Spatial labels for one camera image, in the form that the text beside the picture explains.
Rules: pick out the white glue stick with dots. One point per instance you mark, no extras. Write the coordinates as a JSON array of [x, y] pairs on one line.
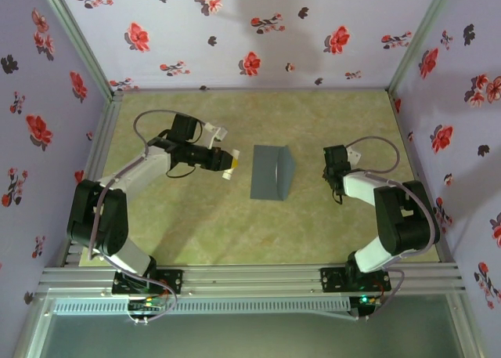
[[235, 153]]

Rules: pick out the grey-blue paper envelope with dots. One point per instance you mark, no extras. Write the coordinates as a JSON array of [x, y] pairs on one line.
[[266, 174]]

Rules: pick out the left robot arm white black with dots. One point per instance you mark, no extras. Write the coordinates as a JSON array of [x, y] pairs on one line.
[[98, 217]]

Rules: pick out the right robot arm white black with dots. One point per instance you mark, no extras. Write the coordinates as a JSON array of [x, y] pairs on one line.
[[407, 217]]

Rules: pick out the small circuit board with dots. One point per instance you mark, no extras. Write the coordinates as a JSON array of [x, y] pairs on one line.
[[368, 300], [146, 305]]

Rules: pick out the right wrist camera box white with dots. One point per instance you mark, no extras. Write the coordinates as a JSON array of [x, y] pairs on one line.
[[354, 154]]

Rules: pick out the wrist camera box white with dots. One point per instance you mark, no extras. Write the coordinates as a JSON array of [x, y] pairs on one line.
[[217, 132], [354, 154]]

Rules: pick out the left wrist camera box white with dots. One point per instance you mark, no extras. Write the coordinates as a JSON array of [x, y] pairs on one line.
[[217, 132]]

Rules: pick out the thin aluminium wall rail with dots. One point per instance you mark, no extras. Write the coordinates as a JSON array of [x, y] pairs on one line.
[[332, 89]]

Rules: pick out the aluminium side rail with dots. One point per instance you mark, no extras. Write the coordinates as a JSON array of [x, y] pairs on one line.
[[102, 138], [407, 138]]

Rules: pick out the long aluminium base rail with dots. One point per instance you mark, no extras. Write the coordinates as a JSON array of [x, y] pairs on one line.
[[250, 279]]

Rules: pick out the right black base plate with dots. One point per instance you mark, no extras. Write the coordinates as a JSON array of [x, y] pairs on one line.
[[332, 281]]

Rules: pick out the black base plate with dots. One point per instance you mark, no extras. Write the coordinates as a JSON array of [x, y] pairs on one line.
[[172, 281], [332, 281]]

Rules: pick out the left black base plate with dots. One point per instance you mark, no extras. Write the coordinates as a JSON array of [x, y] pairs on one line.
[[172, 281]]

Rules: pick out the aluminium corner post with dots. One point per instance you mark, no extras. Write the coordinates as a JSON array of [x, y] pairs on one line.
[[422, 37], [78, 37]]

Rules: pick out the aluminium frame leg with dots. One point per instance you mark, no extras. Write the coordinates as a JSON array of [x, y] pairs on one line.
[[33, 326], [464, 326]]

